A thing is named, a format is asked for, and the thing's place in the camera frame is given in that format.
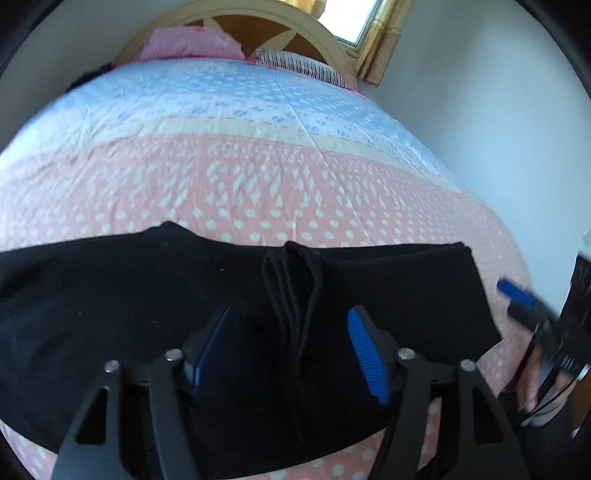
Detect person's dark clothing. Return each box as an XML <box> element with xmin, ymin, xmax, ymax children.
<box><xmin>501</xmin><ymin>388</ymin><xmax>591</xmax><ymax>480</ymax></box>

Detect white framed window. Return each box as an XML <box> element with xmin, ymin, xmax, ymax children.
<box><xmin>318</xmin><ymin>0</ymin><xmax>386</xmax><ymax>51</ymax></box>

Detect black pants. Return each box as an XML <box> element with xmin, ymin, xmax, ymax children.
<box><xmin>0</xmin><ymin>221</ymin><xmax>505</xmax><ymax>480</ymax></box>

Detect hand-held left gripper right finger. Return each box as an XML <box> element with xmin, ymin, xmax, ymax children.
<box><xmin>346</xmin><ymin>305</ymin><xmax>530</xmax><ymax>480</ymax></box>

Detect pink floral pillow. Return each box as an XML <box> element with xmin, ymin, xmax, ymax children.
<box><xmin>137</xmin><ymin>27</ymin><xmax>246</xmax><ymax>62</ymax></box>

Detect cream wooden headboard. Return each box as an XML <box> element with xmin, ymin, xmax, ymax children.
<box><xmin>112</xmin><ymin>0</ymin><xmax>357</xmax><ymax>89</ymax></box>

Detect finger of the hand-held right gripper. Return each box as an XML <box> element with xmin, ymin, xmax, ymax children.
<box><xmin>507</xmin><ymin>300</ymin><xmax>557</xmax><ymax>332</ymax></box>
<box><xmin>497</xmin><ymin>278</ymin><xmax>533</xmax><ymax>309</ymax></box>

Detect person's right hand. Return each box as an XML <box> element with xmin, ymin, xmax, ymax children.
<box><xmin>517</xmin><ymin>352</ymin><xmax>571</xmax><ymax>419</ymax></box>

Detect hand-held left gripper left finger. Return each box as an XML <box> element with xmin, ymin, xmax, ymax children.
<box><xmin>51</xmin><ymin>306</ymin><xmax>232</xmax><ymax>480</ymax></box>

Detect yellow curtain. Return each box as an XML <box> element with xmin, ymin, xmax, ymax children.
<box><xmin>355</xmin><ymin>0</ymin><xmax>413</xmax><ymax>88</ymax></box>
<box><xmin>290</xmin><ymin>0</ymin><xmax>327</xmax><ymax>19</ymax></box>

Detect striped pillow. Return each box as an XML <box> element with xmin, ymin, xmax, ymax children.
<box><xmin>255</xmin><ymin>49</ymin><xmax>352</xmax><ymax>89</ymax></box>

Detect dotted pink blue bedsheet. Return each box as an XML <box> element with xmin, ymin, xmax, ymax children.
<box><xmin>0</xmin><ymin>58</ymin><xmax>541</xmax><ymax>480</ymax></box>

